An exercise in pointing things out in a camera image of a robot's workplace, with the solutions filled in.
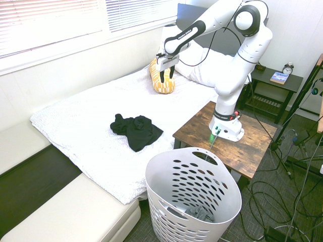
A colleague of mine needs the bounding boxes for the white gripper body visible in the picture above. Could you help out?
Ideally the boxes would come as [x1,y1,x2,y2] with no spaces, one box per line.
[155,53,180,72]

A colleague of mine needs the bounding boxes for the black clothes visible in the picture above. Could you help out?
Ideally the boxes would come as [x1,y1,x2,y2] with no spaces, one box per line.
[110,113,165,153]

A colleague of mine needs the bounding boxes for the white perforated laundry basket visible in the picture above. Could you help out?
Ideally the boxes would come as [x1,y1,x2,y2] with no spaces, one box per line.
[145,147,243,242]

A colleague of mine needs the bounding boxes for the yellow white patterned pillow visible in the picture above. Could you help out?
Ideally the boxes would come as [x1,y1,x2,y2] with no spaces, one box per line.
[149,57,177,95]

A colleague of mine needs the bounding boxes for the narrow white window blind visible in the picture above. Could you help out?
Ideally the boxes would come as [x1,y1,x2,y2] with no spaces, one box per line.
[105,0,178,33]

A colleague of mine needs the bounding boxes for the dark gray headboard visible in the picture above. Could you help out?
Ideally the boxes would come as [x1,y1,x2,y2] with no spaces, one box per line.
[175,3,243,57]

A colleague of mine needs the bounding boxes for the white bed duvet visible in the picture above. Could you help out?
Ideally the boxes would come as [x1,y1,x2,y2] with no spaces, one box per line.
[30,64,219,206]

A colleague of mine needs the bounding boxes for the blue covered book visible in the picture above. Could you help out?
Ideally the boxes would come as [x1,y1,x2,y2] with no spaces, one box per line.
[270,71,290,85]

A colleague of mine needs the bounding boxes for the rustic wooden table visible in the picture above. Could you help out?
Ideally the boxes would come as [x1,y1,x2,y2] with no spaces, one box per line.
[172,100,279,192]

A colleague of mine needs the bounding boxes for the black twin-bell alarm clock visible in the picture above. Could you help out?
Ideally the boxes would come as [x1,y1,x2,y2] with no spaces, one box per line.
[282,62,295,76]

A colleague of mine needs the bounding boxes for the black nightstand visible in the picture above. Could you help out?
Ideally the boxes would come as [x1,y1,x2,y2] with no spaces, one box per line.
[239,66,304,125]

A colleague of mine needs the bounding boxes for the wide white window blind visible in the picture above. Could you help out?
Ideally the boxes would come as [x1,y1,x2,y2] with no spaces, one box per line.
[0,0,104,60]

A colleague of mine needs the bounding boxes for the gray cloth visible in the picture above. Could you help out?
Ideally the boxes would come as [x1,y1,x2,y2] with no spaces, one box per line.
[185,205,216,224]

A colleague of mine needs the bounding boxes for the cream bench cushion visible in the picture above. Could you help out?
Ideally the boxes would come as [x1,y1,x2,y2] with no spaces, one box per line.
[0,173,142,242]
[0,120,52,176]

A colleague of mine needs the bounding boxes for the dark bench panel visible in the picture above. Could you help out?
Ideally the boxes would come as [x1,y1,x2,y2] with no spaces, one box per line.
[0,144,83,229]

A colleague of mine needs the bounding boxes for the black power adapter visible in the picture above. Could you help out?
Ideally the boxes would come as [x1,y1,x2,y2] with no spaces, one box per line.
[263,226,286,242]

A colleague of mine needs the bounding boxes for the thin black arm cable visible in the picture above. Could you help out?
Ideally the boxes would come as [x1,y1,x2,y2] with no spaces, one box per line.
[176,0,254,68]

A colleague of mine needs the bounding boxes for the base connector cable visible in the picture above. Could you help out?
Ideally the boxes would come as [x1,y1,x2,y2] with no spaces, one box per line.
[205,128,222,162]

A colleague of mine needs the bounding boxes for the black camera stand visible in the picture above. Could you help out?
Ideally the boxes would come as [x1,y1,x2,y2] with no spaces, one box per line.
[270,53,323,180]

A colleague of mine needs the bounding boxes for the black looped floor cable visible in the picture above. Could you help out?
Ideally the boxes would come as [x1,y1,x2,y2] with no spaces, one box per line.
[238,173,323,242]

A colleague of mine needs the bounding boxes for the gray floor cable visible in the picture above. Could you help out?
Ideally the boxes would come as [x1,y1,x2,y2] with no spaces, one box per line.
[287,83,323,242]

